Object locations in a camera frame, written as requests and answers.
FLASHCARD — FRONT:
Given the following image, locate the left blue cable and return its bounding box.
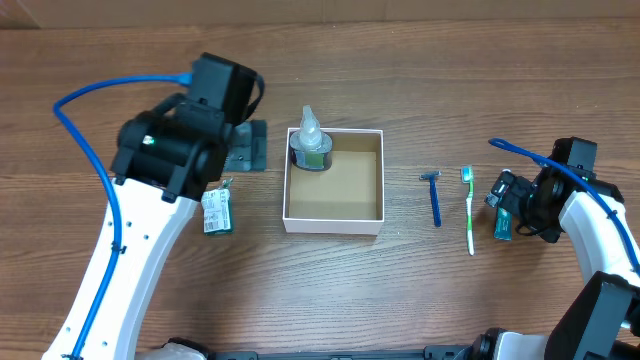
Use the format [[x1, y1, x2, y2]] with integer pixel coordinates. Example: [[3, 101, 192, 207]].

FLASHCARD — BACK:
[[52, 72, 194, 360]]

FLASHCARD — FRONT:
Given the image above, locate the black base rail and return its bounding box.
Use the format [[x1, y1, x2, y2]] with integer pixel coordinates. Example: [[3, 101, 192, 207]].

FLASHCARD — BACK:
[[134, 337, 476, 360]]

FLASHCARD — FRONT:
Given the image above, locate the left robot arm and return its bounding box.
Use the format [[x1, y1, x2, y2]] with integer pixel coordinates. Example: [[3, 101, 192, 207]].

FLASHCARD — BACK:
[[43, 94, 258, 359]]

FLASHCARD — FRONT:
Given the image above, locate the green white packet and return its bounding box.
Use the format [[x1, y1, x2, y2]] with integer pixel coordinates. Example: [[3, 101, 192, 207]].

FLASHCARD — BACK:
[[201, 178, 234, 236]]

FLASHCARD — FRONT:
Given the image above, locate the Colgate toothpaste tube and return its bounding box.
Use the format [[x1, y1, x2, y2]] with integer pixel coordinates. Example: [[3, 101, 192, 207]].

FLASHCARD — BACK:
[[494, 207, 512, 241]]

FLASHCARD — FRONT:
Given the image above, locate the blue disposable razor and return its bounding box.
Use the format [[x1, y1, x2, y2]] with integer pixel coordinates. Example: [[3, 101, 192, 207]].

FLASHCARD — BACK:
[[419, 171, 442, 227]]

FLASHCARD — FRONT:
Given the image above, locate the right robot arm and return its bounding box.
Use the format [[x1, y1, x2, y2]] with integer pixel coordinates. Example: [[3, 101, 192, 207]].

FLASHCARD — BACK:
[[468, 167, 639, 359]]

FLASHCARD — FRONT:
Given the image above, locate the green white toothbrush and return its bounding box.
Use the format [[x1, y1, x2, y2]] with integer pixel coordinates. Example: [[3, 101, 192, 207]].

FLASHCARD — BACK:
[[461, 165, 475, 256]]

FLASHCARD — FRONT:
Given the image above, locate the open cardboard box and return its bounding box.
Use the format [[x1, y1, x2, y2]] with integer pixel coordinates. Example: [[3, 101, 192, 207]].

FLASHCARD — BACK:
[[282, 128, 385, 236]]

